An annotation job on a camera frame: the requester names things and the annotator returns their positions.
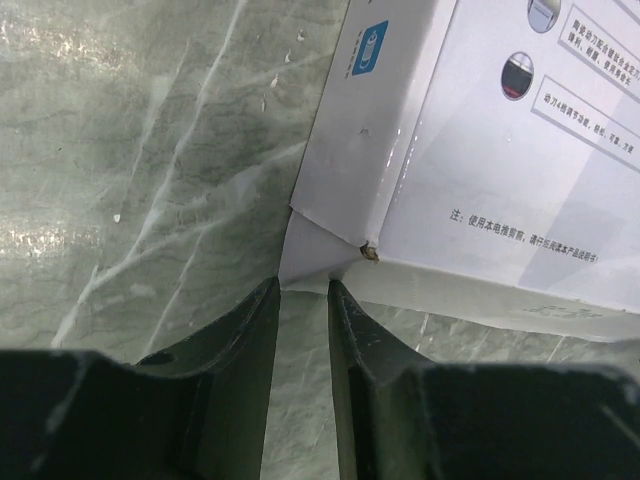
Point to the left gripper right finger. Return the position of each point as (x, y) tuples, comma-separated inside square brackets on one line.
[(380, 428)]

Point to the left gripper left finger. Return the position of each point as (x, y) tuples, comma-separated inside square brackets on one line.
[(226, 369)]

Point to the white cardboard clipper box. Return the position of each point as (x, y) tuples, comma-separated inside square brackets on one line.
[(478, 160)]

